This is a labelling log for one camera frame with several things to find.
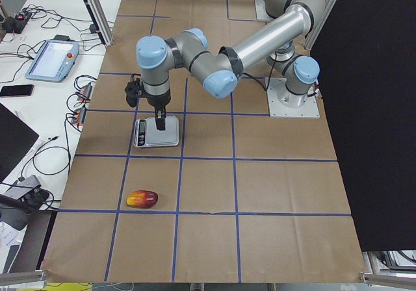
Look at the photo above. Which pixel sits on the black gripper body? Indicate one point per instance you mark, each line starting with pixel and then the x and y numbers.
pixel 158 101

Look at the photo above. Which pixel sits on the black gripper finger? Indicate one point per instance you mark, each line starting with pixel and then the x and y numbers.
pixel 160 117

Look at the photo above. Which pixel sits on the red yellow mango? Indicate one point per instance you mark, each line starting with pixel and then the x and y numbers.
pixel 143 199

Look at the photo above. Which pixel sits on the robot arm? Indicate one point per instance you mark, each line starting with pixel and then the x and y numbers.
pixel 219 74

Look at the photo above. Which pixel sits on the silver digital kitchen scale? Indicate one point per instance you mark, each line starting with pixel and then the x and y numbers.
pixel 146 133

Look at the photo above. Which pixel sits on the near teach pendant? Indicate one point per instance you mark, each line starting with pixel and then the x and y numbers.
pixel 53 62

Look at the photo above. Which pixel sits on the brown paper table cover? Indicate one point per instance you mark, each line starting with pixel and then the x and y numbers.
pixel 243 197

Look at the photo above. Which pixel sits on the black smartphone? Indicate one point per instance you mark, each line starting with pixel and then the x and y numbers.
pixel 17 90

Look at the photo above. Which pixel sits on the black laptop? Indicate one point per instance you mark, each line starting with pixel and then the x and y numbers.
pixel 17 138

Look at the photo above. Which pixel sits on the grey usb hub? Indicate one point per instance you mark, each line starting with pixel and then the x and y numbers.
pixel 20 189

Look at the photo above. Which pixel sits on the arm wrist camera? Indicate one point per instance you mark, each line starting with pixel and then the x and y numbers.
pixel 132 91

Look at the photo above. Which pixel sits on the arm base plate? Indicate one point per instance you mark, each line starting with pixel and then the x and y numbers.
pixel 260 10
pixel 283 104

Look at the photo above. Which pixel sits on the aluminium frame post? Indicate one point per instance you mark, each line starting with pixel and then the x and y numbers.
pixel 99 20

